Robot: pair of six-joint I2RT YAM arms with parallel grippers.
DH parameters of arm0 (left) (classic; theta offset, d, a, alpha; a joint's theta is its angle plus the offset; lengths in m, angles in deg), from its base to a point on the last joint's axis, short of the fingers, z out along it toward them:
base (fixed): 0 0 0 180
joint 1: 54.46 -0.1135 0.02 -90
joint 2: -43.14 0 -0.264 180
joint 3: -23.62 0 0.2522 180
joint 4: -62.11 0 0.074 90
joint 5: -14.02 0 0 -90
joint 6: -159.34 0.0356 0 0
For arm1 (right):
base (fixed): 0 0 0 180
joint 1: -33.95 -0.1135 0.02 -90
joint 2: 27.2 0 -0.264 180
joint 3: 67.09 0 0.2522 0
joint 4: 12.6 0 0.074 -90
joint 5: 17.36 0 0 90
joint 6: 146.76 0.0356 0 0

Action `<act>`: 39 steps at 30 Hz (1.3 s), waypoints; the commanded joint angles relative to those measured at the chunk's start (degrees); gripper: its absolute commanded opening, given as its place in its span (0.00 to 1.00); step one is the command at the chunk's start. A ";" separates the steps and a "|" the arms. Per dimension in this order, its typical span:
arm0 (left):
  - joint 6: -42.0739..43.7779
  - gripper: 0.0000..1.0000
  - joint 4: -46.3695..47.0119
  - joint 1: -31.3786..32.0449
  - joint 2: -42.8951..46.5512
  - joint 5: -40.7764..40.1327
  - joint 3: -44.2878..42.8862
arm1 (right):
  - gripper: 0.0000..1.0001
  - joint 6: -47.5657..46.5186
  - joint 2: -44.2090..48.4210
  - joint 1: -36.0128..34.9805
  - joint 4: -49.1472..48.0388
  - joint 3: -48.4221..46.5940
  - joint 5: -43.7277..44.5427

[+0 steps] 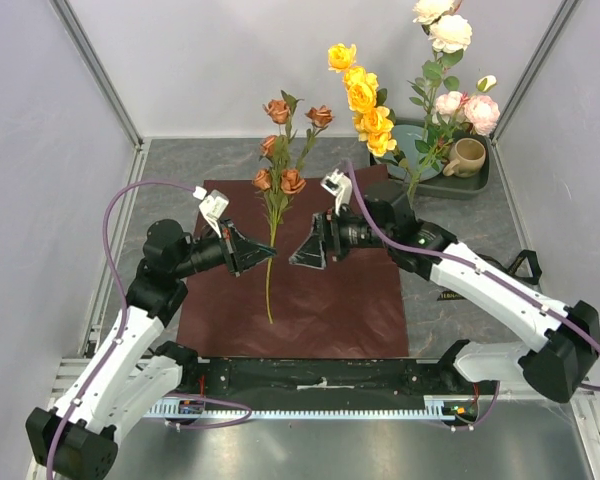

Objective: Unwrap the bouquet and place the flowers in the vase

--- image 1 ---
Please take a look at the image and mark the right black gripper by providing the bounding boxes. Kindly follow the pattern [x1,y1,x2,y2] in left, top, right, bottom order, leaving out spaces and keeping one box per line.
[290,200,394,269]

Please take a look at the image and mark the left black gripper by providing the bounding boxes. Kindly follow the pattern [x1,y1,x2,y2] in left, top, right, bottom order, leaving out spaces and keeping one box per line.
[173,216,277,279]

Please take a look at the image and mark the flower bouquet red paper wrap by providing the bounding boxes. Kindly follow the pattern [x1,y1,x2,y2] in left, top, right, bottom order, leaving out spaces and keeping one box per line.
[176,178,409,358]

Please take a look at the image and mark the orange brown flower stem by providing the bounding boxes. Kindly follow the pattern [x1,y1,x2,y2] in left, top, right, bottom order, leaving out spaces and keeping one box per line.
[252,89,336,325]

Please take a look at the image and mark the yellow rose stem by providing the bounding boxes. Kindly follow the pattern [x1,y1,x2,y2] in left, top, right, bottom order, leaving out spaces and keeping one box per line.
[327,43,406,167]

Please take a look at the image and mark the pink rose stem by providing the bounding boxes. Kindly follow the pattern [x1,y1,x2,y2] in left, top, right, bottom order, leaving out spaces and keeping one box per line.
[415,75,500,175]

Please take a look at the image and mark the white rose stem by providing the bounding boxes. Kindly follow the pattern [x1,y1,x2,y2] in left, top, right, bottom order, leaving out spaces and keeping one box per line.
[411,0,473,115]

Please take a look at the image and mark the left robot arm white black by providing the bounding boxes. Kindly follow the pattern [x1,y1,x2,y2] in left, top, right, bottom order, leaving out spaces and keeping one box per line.
[25,219,276,479]

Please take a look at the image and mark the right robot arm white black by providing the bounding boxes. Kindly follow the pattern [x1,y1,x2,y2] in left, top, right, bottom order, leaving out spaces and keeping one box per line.
[289,173,600,403]

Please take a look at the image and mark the clear glass vase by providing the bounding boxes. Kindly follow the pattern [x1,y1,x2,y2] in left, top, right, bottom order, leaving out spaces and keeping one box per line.
[402,169,421,206]

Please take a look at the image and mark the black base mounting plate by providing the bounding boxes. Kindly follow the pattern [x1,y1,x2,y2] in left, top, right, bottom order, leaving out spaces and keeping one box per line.
[176,357,496,412]

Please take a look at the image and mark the teal ceramic plate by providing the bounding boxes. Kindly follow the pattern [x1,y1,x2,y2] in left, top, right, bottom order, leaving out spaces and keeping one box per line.
[370,119,444,183]

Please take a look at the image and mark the dark green tray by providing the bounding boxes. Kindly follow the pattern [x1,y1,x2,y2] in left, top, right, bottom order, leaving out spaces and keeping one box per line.
[368,117,493,201]

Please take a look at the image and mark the beige ceramic mug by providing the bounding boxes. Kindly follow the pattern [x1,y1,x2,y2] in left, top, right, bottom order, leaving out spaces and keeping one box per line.
[442,138,487,178]

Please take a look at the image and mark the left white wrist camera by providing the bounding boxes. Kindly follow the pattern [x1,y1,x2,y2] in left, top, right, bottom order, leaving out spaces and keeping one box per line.
[192,186,229,236]

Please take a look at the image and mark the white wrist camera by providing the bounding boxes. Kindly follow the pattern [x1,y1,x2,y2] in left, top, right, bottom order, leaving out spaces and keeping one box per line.
[192,186,229,236]
[320,168,353,216]

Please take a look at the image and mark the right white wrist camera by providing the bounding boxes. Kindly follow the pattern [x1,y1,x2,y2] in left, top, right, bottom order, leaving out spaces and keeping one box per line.
[320,168,353,216]

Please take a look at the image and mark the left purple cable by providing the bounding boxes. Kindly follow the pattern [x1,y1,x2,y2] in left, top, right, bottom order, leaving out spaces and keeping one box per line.
[44,179,254,480]

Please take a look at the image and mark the light blue cable duct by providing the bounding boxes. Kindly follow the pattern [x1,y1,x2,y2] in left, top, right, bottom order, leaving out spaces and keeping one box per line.
[144,397,478,421]

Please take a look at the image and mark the left aluminium corner post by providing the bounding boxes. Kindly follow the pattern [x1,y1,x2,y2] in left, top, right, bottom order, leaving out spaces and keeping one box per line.
[49,0,144,149]

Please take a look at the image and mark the aluminium corner post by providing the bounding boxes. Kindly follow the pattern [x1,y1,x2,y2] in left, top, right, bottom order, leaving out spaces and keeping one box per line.
[49,0,144,149]
[490,0,581,145]

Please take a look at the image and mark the right aluminium corner post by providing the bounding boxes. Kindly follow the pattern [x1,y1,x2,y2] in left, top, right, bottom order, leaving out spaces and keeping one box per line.
[490,0,581,145]

